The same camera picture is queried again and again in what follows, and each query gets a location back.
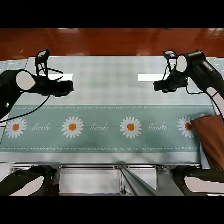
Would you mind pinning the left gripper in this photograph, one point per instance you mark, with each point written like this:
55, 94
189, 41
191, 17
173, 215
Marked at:
56, 87

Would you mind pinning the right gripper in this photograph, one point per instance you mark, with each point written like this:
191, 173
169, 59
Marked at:
171, 83

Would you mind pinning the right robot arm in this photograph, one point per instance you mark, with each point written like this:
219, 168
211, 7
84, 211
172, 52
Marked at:
203, 71

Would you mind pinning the brown garment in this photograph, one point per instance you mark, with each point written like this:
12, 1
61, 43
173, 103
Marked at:
211, 140

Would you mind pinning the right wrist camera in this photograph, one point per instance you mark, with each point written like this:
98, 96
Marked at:
169, 61

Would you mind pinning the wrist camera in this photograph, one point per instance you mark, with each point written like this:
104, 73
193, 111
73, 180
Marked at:
42, 61
169, 61

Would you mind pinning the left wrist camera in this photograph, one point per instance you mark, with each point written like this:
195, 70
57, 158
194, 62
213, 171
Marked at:
42, 61

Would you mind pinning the silver frame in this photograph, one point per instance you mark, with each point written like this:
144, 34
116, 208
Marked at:
110, 178

